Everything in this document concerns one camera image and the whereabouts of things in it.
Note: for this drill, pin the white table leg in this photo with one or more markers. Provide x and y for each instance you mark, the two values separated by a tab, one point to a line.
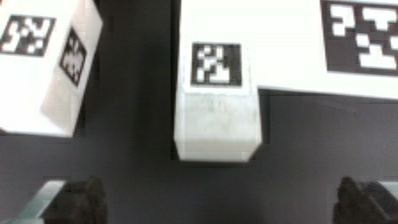
218	120
49	40

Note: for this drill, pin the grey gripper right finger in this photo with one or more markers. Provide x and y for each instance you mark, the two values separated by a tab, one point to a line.
367	204

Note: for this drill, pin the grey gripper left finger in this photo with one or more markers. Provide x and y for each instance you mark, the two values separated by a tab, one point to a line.
68	203

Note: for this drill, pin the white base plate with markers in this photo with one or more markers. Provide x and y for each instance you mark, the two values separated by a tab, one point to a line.
296	45

